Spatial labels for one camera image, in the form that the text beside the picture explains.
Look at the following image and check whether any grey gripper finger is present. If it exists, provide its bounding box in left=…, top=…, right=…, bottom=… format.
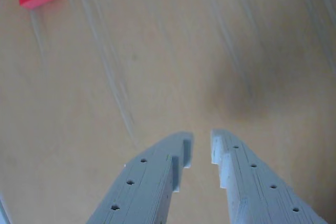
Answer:
left=211, top=129, right=329, bottom=224
left=86, top=131, right=194, bottom=224

